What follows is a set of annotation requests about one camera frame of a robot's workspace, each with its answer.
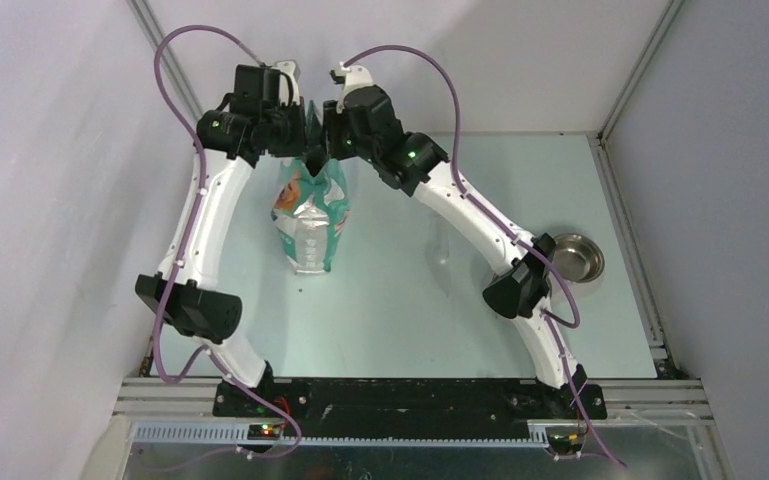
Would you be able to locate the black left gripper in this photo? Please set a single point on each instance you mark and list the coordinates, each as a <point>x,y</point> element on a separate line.
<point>297,147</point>

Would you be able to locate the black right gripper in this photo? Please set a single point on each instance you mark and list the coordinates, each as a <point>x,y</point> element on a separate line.
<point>332,123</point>

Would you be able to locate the green pet food bag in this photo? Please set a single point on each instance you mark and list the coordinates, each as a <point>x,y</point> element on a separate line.
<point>309,213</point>

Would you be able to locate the clear plastic scoop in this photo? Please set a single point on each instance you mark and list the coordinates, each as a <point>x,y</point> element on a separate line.
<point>437,253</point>

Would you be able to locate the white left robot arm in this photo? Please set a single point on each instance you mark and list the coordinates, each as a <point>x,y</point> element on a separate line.
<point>263,114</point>

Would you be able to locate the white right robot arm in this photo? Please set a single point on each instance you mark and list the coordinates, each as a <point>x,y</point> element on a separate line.
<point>527,289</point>

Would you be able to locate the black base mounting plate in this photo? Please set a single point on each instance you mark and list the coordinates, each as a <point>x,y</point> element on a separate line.
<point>426,408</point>

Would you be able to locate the steel bowl far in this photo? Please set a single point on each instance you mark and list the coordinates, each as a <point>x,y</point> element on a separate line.
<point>578,258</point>

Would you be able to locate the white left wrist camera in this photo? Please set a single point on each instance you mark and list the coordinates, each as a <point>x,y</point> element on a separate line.
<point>289,90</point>

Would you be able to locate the grey slotted cable duct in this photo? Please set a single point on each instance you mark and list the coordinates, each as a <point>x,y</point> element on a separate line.
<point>254,434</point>

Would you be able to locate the aluminium frame rail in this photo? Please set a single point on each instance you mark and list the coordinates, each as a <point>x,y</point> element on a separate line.
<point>620,205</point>

